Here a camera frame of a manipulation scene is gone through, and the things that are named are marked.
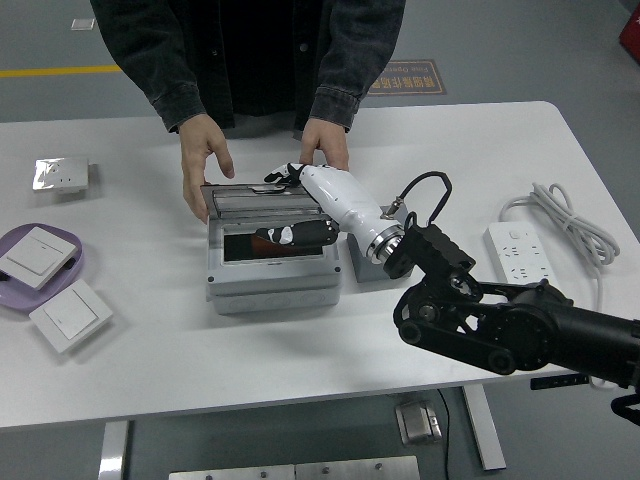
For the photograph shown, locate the person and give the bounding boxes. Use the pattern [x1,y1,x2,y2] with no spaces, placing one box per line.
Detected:
[89,0,407,134]

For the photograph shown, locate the purple tray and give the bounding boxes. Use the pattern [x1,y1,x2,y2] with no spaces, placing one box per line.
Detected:
[0,223,85,314]

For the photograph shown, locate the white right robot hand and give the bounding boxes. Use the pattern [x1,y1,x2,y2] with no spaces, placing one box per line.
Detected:
[252,161,404,251]

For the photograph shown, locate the white table leg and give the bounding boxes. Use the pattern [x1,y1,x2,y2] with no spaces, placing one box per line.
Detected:
[97,419,130,480]
[460,384,507,471]

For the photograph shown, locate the grey box with clear flap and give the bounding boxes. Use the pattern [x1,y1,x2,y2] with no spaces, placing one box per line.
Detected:
[200,178,342,315]

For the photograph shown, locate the thin black cable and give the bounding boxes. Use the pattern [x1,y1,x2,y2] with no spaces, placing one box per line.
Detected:
[437,388,454,480]

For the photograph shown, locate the person's right hand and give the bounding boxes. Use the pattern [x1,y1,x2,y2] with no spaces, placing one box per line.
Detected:
[178,113,236,225]

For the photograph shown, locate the white wall switch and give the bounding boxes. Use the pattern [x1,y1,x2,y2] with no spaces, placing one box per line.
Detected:
[0,225,83,291]
[28,278,115,354]

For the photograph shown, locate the black table control panel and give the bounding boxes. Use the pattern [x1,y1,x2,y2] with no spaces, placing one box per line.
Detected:
[530,374,590,391]

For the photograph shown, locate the red object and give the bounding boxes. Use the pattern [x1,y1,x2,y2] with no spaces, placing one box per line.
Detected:
[618,8,640,51]

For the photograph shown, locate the white power cord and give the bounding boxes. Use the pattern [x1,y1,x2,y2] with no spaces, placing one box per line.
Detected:
[498,182,621,391]

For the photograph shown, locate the metal base plate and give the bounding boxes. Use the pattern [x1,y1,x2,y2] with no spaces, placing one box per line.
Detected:
[168,463,296,480]
[294,455,420,480]

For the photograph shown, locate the metal floor socket box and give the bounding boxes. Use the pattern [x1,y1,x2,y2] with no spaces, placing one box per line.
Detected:
[394,399,444,446]

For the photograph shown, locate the white power strip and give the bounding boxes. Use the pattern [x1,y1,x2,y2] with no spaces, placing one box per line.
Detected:
[482,222,556,284]

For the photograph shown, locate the person's left hand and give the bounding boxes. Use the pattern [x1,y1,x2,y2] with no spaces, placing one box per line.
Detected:
[299,118,350,172]

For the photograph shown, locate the grey cube block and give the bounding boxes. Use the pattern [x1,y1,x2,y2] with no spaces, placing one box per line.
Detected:
[347,205,416,285]

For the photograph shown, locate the brown floor sign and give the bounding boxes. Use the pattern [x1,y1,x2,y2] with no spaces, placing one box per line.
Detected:
[366,59,447,96]

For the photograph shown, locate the white wall socket in wrap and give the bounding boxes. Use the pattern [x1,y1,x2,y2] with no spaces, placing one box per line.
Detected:
[32,157,91,195]

